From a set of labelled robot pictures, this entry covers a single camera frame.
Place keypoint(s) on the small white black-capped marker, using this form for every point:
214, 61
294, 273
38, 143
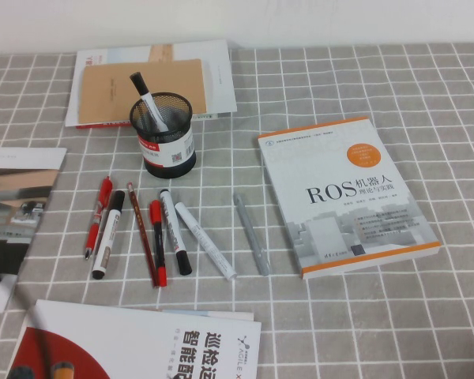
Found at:
141, 87

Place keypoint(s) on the grey pen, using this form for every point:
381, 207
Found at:
252, 233

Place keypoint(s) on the black mesh pen holder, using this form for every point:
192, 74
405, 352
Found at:
166, 154

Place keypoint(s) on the red gel pen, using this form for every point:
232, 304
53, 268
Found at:
96, 221

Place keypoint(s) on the plain white marker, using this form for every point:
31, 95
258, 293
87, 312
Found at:
205, 241

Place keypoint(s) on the printed white black-capped marker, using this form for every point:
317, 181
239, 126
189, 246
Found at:
174, 229

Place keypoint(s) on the red and black marker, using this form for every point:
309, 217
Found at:
158, 245

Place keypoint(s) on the white orange ROS book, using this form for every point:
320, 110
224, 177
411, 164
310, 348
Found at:
339, 197

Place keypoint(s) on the brown wooden pencil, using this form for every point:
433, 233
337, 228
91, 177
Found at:
142, 233

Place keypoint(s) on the white booklet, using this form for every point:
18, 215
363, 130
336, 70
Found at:
217, 79

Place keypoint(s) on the white paper sheet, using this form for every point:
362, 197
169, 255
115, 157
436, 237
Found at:
221, 315

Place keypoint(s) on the white marker with black caps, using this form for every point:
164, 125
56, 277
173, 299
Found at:
108, 237

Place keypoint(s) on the grey white-checked tablecloth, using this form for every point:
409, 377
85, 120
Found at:
339, 316

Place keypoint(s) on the brown paper notebook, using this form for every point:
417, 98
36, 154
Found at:
106, 91

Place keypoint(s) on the red white AgileX brochure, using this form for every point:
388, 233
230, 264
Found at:
122, 339

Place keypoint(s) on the photo-printed brochure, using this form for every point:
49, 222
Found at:
16, 205

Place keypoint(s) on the small white card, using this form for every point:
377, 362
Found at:
6, 298

